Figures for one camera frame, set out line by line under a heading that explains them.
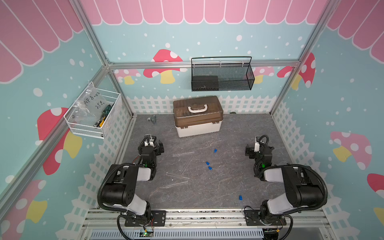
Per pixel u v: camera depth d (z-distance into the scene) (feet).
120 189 1.48
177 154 3.17
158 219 2.44
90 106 2.34
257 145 2.71
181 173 2.93
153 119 3.80
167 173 2.94
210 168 3.01
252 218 2.43
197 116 3.04
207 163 3.08
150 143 2.63
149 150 2.62
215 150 3.27
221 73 3.09
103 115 2.40
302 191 1.47
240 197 2.66
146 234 2.36
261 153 2.30
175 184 2.81
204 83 3.09
